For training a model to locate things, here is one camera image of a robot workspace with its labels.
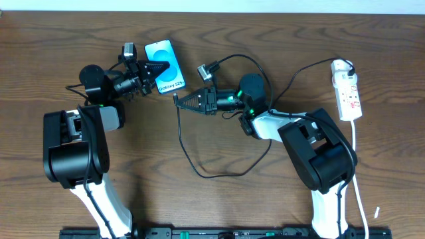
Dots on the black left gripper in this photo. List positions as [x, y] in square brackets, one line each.
[141, 77]

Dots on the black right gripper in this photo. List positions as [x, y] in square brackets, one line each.
[210, 100]

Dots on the blue Galaxy smartphone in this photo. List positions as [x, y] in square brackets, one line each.
[171, 77]

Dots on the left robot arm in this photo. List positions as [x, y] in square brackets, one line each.
[75, 150]

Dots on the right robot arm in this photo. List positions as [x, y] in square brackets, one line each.
[321, 155]

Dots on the white USB charger plug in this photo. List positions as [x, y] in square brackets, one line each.
[342, 68]

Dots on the white power strip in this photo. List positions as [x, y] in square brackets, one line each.
[347, 96]

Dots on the small white paper scrap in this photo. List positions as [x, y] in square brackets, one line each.
[376, 214]

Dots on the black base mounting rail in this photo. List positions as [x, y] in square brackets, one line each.
[187, 233]

